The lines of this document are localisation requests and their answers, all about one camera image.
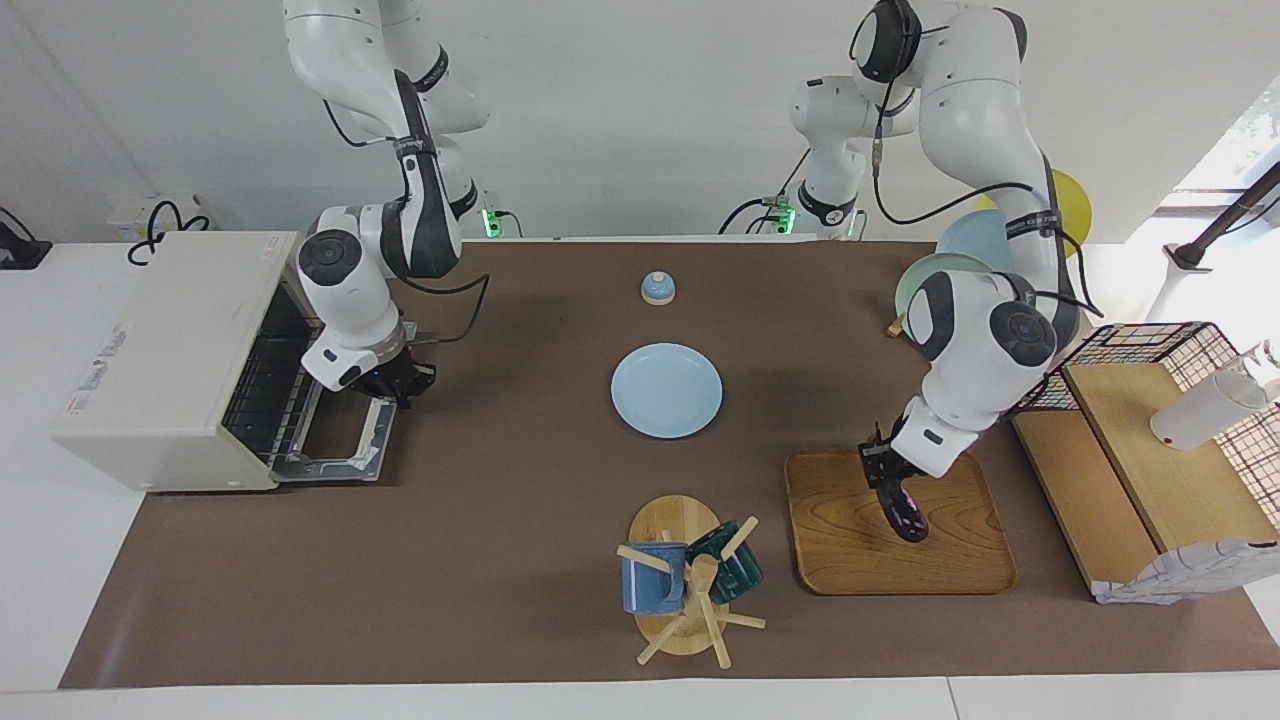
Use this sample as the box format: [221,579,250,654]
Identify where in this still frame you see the dark purple eggplant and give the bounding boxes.
[880,478,932,544]

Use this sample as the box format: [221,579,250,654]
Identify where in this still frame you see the glass oven door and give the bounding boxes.
[268,395,403,484]

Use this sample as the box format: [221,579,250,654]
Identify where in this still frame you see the beige toaster oven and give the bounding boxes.
[50,231,326,493]

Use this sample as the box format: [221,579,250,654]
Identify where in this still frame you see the wooden serving tray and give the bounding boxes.
[784,450,1019,597]

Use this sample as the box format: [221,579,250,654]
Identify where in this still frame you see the dark green mug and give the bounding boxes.
[686,519,765,605]

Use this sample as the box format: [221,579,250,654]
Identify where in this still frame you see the brown table mat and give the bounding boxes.
[58,240,1280,691]

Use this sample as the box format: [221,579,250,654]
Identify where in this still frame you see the wooden mug tree stand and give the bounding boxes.
[615,494,768,669]

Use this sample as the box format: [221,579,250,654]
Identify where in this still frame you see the pale green plate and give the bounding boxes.
[894,252,993,346]

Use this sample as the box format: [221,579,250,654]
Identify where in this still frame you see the light blue racked plate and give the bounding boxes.
[936,208,1016,273]

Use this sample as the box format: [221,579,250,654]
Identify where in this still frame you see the blue grey mug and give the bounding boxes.
[620,542,691,616]

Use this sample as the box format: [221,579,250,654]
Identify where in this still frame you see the white cup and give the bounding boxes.
[1149,340,1280,451]

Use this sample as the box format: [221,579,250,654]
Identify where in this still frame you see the white power strip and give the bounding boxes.
[105,193,216,241]

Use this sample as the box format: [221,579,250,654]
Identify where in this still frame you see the yellow plate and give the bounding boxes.
[975,168,1094,251]

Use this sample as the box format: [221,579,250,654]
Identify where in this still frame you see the black desk device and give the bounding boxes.
[0,205,53,271]

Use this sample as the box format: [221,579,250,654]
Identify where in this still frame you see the black stand pole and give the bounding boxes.
[1165,160,1280,271]

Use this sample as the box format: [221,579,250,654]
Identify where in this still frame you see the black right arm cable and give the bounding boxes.
[322,70,491,346]

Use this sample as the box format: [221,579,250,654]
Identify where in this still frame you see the metal oven wire rack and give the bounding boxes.
[222,290,326,461]

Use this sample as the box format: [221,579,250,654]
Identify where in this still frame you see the black wire basket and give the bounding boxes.
[1020,321,1280,501]

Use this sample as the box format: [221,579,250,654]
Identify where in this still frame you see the black coiled power cable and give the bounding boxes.
[127,200,213,267]

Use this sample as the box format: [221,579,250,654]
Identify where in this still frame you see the black base cable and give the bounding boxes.
[720,150,811,236]

